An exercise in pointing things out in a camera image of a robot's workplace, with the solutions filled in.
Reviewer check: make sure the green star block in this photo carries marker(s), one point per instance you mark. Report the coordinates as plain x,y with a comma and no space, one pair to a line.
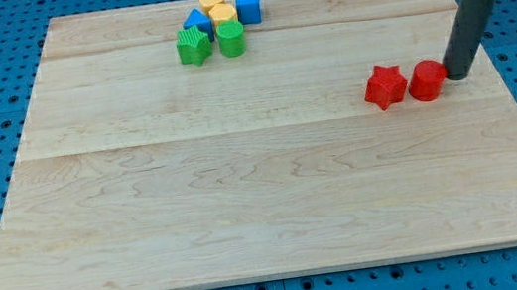
193,45

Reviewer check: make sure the yellow heart block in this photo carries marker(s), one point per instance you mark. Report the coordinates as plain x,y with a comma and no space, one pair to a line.
207,5

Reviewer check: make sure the wooden board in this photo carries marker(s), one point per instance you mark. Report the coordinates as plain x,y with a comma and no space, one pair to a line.
136,172

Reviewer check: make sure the red star block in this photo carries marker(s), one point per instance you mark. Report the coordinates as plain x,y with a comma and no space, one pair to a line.
386,86

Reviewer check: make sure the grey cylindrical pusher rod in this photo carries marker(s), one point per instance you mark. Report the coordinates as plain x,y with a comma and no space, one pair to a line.
465,37

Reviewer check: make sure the blue cube block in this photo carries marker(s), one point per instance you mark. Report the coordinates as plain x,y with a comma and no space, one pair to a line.
249,11

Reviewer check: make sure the yellow pentagon block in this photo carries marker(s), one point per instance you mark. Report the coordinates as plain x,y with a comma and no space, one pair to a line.
221,13

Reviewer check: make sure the red cylinder block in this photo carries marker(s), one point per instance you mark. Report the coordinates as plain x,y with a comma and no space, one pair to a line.
427,80

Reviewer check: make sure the blue triangle block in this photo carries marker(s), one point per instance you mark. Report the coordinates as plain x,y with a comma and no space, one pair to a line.
201,21

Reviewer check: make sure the green cylinder block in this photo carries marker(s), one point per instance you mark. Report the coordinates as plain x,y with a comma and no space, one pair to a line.
230,35

